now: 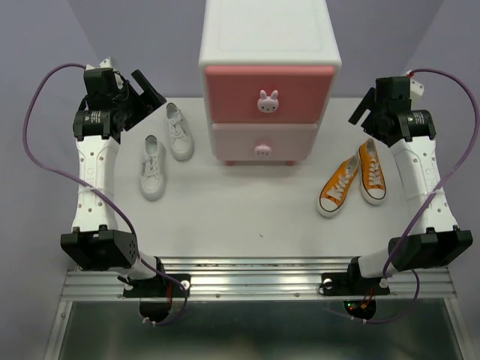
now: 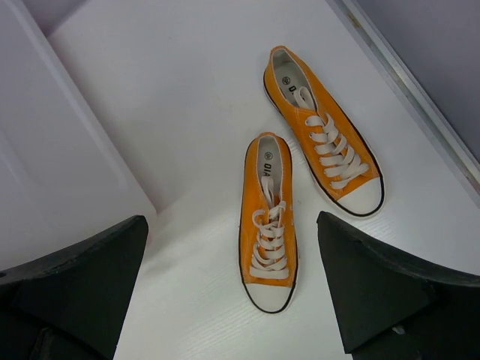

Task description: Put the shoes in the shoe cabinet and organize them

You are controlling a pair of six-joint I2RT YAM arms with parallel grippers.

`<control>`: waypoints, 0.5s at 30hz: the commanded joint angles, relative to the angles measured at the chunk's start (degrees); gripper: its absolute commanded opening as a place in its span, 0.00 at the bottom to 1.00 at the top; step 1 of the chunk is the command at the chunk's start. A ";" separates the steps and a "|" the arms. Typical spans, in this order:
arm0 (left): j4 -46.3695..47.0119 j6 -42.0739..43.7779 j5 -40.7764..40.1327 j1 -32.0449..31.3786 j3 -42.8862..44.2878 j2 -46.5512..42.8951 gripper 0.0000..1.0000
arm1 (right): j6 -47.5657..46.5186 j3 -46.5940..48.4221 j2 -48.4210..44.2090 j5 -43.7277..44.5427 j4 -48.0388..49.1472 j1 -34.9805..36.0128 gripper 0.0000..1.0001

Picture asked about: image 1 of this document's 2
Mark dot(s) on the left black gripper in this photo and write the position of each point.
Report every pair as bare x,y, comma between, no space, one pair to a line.
149,101

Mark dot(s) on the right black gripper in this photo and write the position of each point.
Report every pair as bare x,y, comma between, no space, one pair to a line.
369,103

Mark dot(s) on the dark pink drawer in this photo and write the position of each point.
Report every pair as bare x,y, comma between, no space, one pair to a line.
233,92

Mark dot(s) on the orange sneaker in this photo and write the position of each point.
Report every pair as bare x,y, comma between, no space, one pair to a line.
373,185
335,191

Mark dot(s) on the light pink drawer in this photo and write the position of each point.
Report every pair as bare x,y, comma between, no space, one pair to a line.
288,142

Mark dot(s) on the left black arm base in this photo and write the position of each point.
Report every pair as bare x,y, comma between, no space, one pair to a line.
152,288

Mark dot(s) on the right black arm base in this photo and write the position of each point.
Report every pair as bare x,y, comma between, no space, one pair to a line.
341,284

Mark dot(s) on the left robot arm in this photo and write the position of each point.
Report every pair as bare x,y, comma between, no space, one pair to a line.
95,242

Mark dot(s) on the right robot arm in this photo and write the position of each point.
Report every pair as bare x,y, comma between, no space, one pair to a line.
432,238

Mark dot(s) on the white shoe cabinet body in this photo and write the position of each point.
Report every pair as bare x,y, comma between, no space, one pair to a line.
267,33

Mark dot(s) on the white sneaker rear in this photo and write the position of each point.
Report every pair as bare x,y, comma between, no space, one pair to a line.
181,141

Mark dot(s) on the white sneaker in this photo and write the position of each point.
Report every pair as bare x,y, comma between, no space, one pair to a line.
152,179
181,141

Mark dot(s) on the white sneaker front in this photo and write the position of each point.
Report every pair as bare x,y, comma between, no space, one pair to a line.
152,179

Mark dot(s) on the pink bunny upper knob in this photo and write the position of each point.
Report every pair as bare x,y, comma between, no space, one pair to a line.
268,103

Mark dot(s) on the pink bunny knob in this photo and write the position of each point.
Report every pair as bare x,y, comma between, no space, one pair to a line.
268,103
263,151

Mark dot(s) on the pink bunny lower knob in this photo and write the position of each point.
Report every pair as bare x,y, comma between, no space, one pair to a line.
263,151

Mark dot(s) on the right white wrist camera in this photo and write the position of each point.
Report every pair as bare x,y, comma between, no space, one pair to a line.
416,89

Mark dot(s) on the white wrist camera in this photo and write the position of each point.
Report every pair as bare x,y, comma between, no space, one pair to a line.
416,89
106,63

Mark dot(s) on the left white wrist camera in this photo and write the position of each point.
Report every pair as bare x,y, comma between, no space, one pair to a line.
106,63

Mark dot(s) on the aluminium mounting rail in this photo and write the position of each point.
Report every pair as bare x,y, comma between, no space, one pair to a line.
255,279

